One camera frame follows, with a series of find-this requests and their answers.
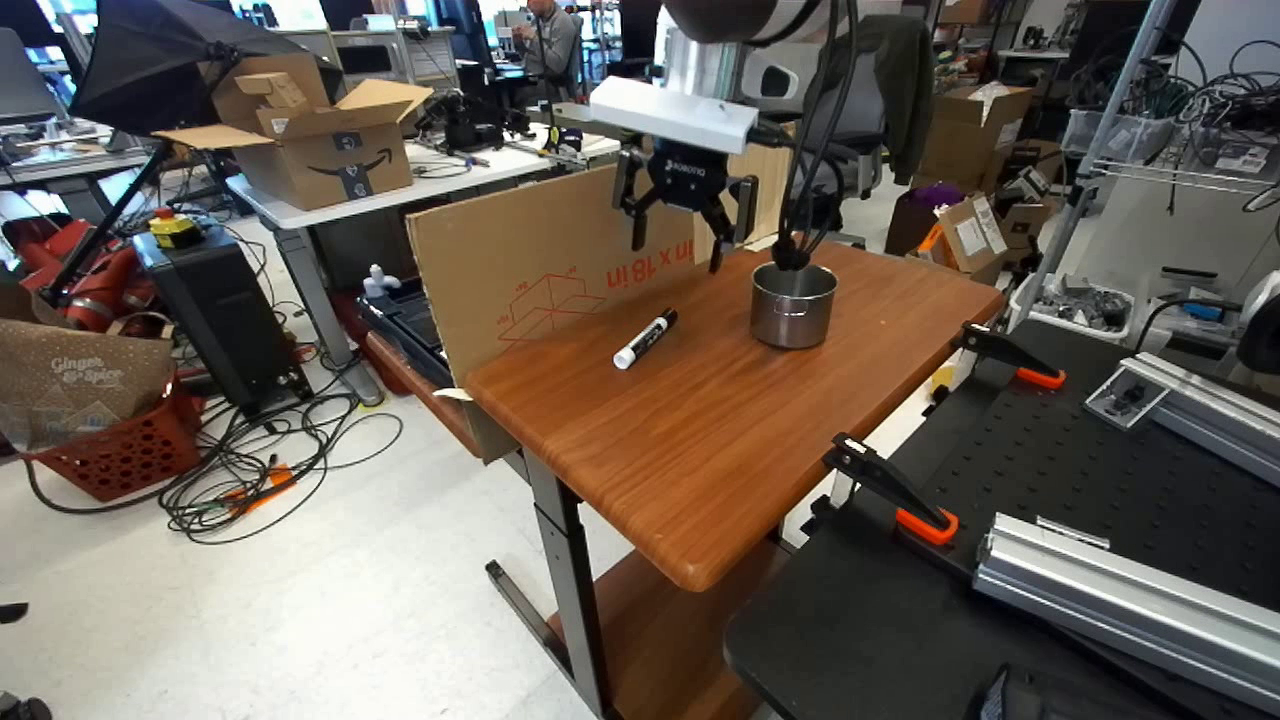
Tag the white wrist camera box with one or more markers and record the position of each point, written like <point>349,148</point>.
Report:
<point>673,115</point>

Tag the open cardboard shipping box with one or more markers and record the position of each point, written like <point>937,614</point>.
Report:
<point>312,135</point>

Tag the black photo softbox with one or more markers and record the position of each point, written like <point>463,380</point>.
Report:
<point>173,52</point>

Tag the brown cardboard panel red print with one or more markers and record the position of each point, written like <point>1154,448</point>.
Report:
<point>533,265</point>

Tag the black computer tower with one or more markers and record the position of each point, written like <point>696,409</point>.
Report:
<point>222,313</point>

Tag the black and white marker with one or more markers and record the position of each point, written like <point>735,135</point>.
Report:
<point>645,341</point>

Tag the black perforated breadboard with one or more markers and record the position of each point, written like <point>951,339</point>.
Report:
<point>935,603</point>

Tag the red plastic basket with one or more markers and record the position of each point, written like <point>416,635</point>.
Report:
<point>124,455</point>

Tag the labelled cardboard box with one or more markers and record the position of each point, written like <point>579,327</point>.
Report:
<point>964,233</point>

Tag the yellow red emergency stop button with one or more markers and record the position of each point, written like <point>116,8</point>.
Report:
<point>178,228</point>

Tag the white spray bottle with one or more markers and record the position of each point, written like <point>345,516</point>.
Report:
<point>382,281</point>

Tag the large cardboard box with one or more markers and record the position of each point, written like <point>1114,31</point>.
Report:
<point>982,135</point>

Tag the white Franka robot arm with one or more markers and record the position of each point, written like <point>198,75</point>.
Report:
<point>746,40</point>

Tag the aluminium extrusion rail with plate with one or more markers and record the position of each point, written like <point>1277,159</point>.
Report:
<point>1203,404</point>

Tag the small steel pot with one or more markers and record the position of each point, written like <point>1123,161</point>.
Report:
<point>794,319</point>

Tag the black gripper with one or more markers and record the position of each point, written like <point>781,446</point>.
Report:
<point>683,179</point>

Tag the black table leg frame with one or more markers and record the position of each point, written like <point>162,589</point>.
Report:
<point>567,572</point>

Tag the white paper strip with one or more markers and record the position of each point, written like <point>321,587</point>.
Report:
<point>454,394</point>

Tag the black orange bar clamp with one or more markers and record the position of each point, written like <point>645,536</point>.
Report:
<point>1014,357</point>
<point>893,487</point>

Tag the white office table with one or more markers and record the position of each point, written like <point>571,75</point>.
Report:
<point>402,181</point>

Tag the brown paper bag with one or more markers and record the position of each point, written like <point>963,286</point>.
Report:
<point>73,380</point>

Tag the person in white shirt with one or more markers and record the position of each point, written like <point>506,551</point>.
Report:
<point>545,40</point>

